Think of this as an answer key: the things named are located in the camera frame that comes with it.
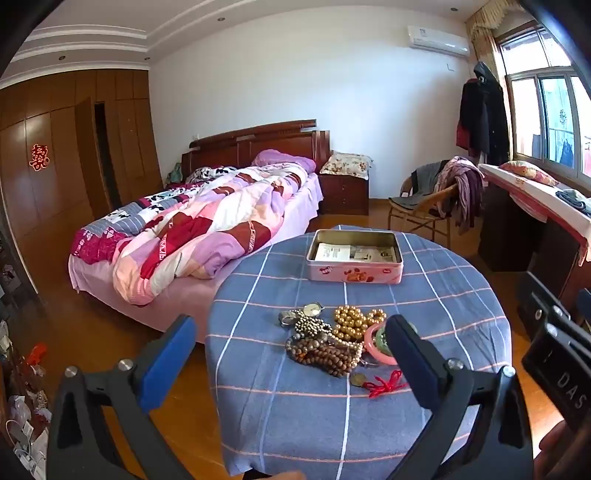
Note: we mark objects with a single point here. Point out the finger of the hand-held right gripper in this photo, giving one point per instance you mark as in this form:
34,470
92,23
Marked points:
535,307

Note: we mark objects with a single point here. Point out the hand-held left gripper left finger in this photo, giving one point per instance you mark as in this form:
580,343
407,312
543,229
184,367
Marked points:
168,364

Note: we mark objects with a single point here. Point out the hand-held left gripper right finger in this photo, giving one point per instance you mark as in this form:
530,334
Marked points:
408,364

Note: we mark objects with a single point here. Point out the red knot coin charm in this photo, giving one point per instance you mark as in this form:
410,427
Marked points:
383,385

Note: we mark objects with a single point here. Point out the green jade bangle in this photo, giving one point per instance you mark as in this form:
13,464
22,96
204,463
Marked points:
381,337

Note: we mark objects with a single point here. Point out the pink bangle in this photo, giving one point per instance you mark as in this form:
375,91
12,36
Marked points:
369,347

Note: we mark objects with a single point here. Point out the pink tin box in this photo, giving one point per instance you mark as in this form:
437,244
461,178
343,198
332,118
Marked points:
351,274

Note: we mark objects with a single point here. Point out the silver wristwatch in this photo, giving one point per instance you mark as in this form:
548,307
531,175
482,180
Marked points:
313,309

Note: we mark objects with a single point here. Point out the silver metal bangle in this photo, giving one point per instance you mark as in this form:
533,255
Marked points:
287,319

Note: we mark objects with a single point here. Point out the person's right hand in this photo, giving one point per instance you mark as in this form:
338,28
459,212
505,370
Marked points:
554,443

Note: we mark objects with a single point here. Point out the dark wooden desk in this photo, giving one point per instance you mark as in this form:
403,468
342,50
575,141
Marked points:
503,230

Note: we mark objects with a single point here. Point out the dark folded clothes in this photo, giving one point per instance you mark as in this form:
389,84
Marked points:
575,201

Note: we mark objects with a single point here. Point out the pink padded mat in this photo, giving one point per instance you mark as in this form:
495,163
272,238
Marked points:
521,191

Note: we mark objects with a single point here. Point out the blue plaid tablecloth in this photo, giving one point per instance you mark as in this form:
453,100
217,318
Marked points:
277,415

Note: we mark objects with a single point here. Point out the paper leaflet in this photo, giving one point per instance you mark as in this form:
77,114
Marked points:
351,253

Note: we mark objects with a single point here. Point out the floral cushion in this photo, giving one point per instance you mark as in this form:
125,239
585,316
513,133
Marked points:
526,170

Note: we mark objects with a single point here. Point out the pink patchwork quilt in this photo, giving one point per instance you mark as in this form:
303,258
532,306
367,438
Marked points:
207,230

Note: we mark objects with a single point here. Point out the purple garment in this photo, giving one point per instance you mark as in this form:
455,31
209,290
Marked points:
466,184

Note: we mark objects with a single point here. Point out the wicker chair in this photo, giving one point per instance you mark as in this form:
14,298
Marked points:
437,199

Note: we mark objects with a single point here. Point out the pile of assorted bags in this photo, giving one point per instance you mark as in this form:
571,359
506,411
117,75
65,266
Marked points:
27,415

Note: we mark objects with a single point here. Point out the grey garment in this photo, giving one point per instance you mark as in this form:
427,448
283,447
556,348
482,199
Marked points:
425,177

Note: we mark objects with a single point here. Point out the dark wooden nightstand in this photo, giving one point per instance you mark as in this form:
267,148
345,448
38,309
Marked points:
344,194

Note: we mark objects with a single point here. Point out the teal cloth bag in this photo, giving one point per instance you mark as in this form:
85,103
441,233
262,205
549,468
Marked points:
175,173

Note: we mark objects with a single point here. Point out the window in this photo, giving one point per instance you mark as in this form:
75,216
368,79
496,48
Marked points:
526,115

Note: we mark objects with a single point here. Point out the black white patterned cloth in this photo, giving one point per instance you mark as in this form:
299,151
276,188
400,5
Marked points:
212,174

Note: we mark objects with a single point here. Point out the wooden bed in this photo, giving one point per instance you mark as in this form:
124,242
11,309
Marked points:
304,198

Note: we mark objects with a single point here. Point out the dark hanging coats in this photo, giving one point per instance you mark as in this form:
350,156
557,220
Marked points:
482,115

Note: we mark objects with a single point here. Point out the floral pillow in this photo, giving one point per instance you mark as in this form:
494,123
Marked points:
346,164

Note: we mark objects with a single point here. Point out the brown wooden wardrobe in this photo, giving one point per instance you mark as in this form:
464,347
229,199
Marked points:
60,161

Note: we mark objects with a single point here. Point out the purple pillow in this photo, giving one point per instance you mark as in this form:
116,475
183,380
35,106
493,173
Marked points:
286,159

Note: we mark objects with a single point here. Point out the red paper decoration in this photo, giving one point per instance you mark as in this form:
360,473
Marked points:
39,157

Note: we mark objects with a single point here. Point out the white air conditioner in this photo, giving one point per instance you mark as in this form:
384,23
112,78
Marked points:
436,39

